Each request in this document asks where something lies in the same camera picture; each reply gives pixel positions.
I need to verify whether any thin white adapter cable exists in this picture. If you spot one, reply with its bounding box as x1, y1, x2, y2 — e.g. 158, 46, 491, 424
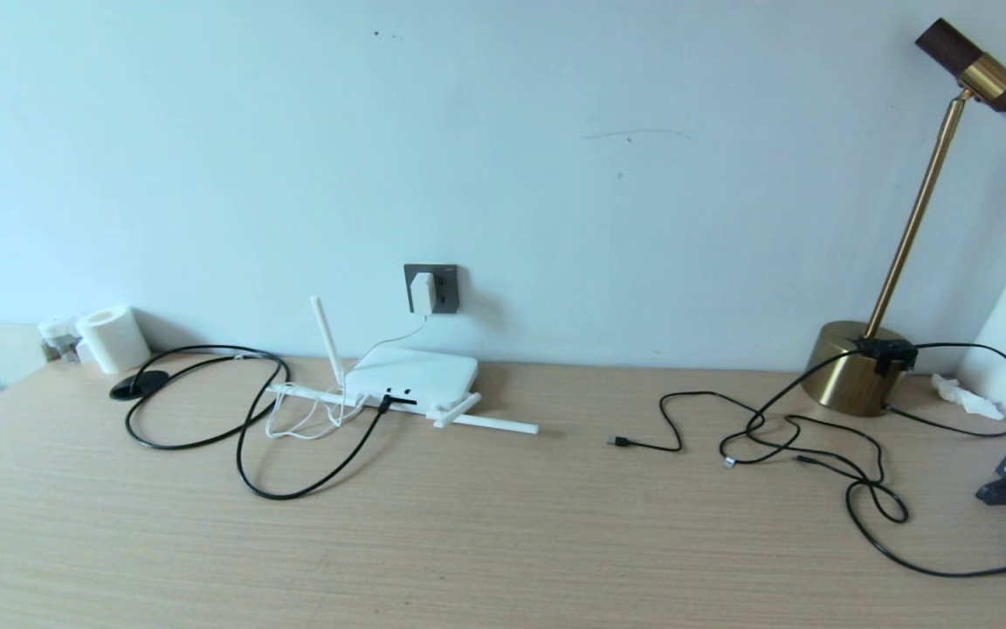
265, 314, 428, 441

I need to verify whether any long black table cable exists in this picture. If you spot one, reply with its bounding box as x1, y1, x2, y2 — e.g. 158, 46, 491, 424
236, 393, 396, 501

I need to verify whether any white router with antennas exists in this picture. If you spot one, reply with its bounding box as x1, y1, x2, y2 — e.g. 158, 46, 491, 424
267, 295, 541, 435

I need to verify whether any brass desk lamp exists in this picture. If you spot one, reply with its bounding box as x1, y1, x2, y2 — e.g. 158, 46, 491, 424
803, 17, 1006, 418

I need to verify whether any white toilet paper roll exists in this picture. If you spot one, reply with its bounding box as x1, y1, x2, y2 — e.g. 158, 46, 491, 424
77, 306, 153, 376

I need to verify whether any small clear jar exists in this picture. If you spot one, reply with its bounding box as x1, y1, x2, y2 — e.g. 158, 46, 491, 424
38, 316, 81, 364

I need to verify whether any crumpled white tissue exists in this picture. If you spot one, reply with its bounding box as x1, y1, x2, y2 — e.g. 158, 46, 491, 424
929, 372, 1006, 421

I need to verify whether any grey wall socket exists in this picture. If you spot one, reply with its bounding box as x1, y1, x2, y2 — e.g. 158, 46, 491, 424
404, 264, 460, 315

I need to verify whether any black three-head charging cable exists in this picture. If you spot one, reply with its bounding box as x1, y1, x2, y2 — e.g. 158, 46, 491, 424
606, 391, 890, 487

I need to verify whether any looped black table cable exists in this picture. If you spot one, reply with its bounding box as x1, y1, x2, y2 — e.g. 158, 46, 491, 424
125, 346, 292, 452

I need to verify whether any black desk cable grommet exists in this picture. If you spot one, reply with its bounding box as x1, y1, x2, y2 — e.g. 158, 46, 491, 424
109, 370, 169, 403

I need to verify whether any black cable clip block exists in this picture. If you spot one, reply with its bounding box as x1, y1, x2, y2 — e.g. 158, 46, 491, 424
849, 337, 920, 377

